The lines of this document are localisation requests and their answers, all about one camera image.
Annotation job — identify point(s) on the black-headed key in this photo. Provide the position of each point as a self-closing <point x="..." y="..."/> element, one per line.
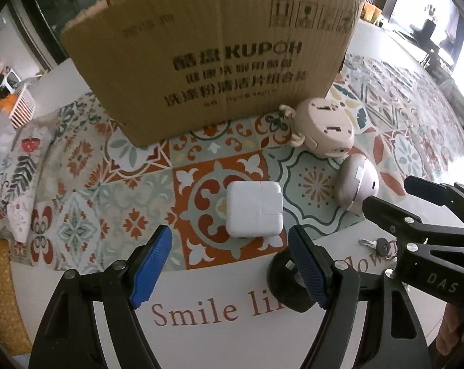
<point x="380" y="245"/>

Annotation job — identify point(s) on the beige round travel adapter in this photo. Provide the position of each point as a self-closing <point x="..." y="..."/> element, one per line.
<point x="324" y="123"/>

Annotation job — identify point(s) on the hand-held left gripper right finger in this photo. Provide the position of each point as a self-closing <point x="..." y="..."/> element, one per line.
<point x="309" y="269"/>

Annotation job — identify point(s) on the woven straw placemat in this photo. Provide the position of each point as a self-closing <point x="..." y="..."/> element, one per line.
<point x="1" y="296"/>

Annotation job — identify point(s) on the black round device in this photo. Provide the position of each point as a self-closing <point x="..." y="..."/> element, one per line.
<point x="282" y="288"/>

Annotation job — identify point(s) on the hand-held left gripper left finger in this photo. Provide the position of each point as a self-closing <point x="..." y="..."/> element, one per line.
<point x="151" y="269"/>

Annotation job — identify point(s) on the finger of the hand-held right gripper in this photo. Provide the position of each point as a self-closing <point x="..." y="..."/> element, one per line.
<point x="439" y="192"/>
<point x="393" y="219"/>

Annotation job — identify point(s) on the orange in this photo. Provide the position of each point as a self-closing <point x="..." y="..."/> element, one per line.
<point x="5" y="105"/>

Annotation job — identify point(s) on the leaf-print fabric tissue pouch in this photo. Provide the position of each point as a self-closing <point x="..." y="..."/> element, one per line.
<point x="20" y="169"/>

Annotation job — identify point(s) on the person's right hand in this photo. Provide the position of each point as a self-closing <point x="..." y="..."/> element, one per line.
<point x="453" y="326"/>

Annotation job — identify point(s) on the brown cardboard box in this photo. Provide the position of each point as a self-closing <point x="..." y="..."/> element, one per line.
<point x="216" y="27"/>

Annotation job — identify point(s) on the white fruit basket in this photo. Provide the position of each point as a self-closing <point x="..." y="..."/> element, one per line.
<point x="22" y="107"/>

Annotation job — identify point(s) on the white square charger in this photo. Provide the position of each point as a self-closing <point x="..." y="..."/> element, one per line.
<point x="251" y="207"/>

